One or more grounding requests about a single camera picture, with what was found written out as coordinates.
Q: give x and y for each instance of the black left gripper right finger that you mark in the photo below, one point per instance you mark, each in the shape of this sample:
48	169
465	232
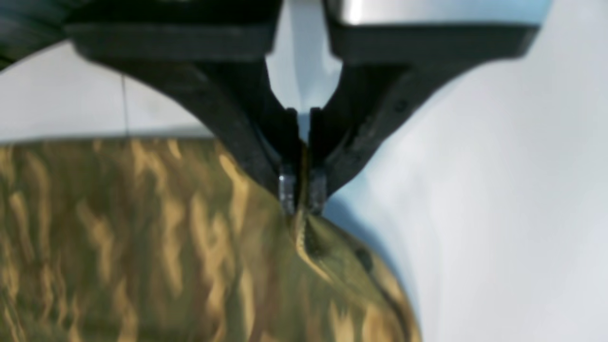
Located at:
387	73

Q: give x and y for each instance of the camouflage T-shirt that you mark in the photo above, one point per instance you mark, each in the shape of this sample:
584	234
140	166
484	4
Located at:
168	240

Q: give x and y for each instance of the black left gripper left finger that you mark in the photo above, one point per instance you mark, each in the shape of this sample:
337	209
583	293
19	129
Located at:
219	74

